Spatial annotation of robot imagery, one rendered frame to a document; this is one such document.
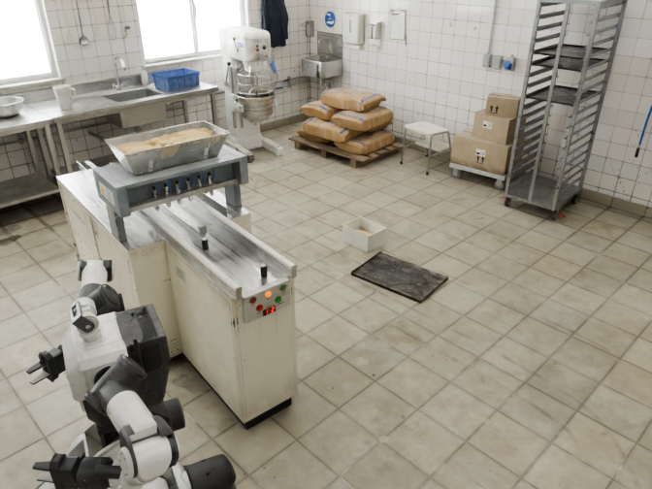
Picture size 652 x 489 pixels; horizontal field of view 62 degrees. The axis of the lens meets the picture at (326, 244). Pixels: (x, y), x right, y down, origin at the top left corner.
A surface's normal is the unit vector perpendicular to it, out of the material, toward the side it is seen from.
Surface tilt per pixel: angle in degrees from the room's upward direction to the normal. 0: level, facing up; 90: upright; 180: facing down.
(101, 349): 0
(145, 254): 90
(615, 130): 90
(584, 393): 0
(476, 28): 90
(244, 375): 90
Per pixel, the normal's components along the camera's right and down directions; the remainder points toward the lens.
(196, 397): 0.00, -0.88
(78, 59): 0.70, 0.34
